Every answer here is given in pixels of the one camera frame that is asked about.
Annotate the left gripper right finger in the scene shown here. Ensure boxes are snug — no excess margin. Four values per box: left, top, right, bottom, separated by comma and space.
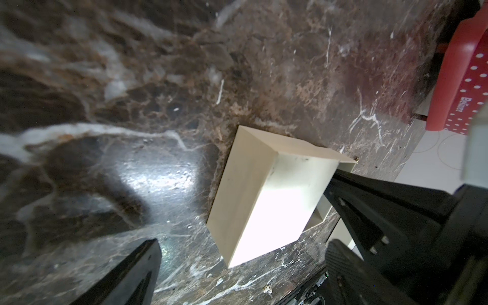
325, 240, 415, 304

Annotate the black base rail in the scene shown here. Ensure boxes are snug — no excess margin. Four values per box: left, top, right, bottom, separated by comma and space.
277, 268, 328, 305

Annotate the cream square box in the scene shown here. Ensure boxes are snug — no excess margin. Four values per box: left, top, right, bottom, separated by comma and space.
326, 219, 363, 259

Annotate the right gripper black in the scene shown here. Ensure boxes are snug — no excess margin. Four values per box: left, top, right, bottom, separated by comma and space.
324, 170, 487, 304

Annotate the cream drawer jewelry box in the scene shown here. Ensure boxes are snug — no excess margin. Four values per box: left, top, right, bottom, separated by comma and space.
207, 126, 356, 268

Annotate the red polka dot toaster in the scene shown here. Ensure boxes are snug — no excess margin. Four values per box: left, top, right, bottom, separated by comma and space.
426, 1, 487, 135

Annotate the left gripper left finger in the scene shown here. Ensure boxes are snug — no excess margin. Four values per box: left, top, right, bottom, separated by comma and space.
72, 239, 161, 304

